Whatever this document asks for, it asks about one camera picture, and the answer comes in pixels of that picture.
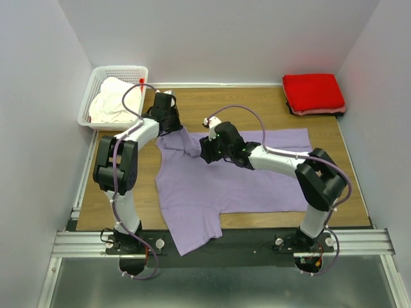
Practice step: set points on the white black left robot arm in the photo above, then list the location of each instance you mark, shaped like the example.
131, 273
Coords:
115, 169

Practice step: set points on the white crumpled t shirt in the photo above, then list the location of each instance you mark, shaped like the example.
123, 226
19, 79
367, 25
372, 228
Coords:
107, 106

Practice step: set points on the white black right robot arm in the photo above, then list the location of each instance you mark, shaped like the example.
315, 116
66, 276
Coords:
321, 181

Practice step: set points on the aluminium frame rail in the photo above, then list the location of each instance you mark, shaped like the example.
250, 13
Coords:
360, 273

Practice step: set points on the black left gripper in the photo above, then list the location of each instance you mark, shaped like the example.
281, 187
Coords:
178, 124

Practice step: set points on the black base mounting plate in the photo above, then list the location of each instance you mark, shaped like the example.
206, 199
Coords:
235, 248

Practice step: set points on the folded black t shirt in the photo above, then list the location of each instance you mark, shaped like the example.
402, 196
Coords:
324, 114

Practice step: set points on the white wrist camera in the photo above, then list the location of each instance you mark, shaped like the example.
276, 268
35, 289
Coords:
211, 123
171, 95

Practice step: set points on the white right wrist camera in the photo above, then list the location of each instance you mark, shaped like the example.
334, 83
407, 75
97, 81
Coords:
211, 123

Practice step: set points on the folded pink t shirt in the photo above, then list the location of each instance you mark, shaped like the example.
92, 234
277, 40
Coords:
321, 111

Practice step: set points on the purple t shirt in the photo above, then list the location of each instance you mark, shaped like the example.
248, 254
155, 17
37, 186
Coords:
193, 194

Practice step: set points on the red garment in basket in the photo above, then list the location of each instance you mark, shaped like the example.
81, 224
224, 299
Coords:
142, 82

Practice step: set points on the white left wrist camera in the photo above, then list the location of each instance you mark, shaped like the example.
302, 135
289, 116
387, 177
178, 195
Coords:
171, 95

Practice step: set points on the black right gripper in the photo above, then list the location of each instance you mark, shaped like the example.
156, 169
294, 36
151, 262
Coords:
205, 145

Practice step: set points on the white plastic laundry basket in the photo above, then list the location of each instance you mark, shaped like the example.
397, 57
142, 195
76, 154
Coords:
126, 73

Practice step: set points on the folded red t shirt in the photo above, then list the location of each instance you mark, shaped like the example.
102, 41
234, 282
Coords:
313, 93

